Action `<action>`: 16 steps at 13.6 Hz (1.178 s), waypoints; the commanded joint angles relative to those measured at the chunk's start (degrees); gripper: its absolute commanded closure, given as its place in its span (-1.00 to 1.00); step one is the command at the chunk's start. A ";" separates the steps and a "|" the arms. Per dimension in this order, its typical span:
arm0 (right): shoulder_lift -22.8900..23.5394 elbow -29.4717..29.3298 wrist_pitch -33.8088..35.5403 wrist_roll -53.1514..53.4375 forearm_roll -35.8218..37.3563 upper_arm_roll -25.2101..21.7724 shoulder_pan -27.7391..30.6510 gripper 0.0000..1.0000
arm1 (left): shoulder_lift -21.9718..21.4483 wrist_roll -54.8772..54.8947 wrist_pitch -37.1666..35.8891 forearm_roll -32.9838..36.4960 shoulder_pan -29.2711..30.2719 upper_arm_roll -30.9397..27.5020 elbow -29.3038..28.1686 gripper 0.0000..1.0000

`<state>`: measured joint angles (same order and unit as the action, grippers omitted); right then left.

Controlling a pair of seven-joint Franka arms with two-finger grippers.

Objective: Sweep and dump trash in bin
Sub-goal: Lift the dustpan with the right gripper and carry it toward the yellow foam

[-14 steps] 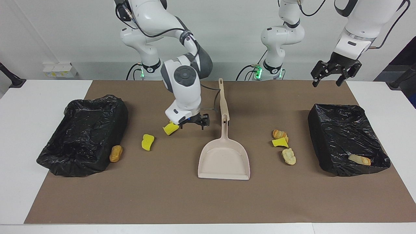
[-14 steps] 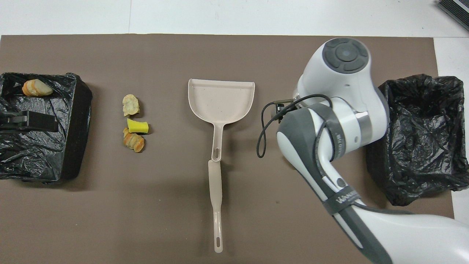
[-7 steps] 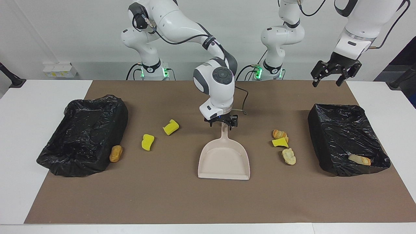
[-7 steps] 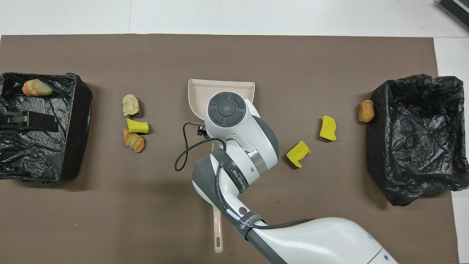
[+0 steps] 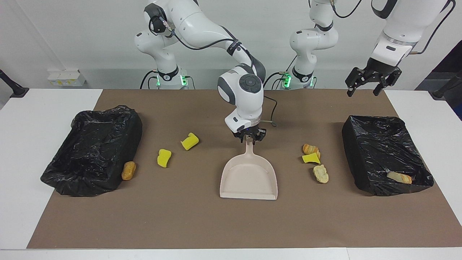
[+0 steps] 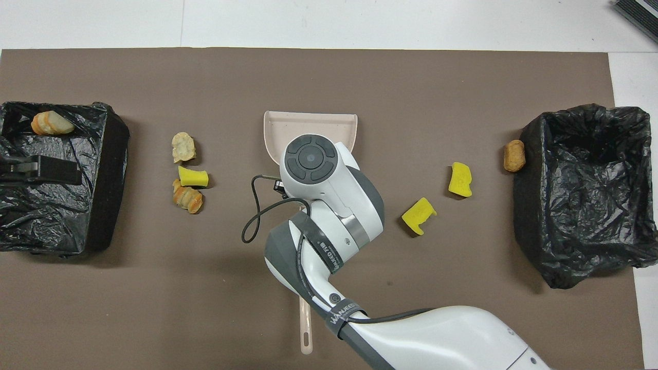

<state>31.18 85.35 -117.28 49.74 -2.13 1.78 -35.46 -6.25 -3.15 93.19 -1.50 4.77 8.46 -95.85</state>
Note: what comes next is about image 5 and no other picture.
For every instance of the beige plastic dustpan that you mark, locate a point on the beige plastic dustpan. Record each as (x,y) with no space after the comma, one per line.
(249,180)

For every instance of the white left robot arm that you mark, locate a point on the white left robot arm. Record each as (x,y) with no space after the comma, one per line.
(314,39)

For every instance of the brown bread nugget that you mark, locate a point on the brown bread nugget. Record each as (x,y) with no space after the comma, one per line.
(129,170)

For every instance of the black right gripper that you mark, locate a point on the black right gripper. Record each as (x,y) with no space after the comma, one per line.
(252,132)

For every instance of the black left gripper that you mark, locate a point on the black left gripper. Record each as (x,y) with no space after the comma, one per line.
(379,70)

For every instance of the orange white bread slice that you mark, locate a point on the orange white bread slice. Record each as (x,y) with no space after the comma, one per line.
(399,177)

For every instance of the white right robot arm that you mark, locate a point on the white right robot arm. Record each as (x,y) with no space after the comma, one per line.
(195,21)

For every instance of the white socket box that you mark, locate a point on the white socket box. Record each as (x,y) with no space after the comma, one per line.
(66,78)

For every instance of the pale bread chunk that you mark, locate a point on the pale bread chunk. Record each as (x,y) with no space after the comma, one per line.
(321,174)

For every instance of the yellow sponge piece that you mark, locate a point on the yellow sponge piece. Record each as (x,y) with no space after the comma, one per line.
(311,158)
(189,141)
(164,158)

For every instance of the brown table mat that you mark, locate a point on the brown table mat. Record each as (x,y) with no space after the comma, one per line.
(180,216)

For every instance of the orange croissant piece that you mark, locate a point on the orange croissant piece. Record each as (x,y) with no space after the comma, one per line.
(310,148)

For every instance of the black bag-lined bin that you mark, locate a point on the black bag-lined bin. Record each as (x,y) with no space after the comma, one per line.
(101,162)
(375,144)

